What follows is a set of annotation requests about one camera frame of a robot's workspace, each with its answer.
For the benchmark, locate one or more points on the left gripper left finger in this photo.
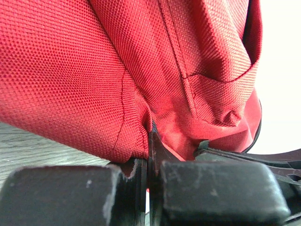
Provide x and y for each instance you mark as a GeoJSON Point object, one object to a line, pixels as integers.
{"type": "Point", "coordinates": [110, 195]}

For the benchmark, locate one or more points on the red backpack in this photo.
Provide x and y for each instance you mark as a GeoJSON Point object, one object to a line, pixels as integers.
{"type": "Point", "coordinates": [100, 75]}

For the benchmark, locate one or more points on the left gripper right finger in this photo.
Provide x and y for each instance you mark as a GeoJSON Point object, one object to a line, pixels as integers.
{"type": "Point", "coordinates": [219, 188]}

